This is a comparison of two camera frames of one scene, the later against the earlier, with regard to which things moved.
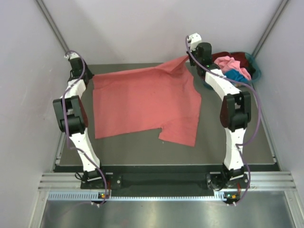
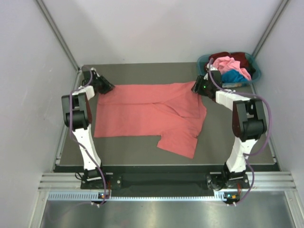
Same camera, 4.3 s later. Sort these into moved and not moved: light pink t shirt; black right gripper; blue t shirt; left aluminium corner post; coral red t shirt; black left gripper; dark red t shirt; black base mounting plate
Moved: coral red t shirt; black left gripper; black right gripper
Not moved: blue t shirt; black base mounting plate; light pink t shirt; left aluminium corner post; dark red t shirt
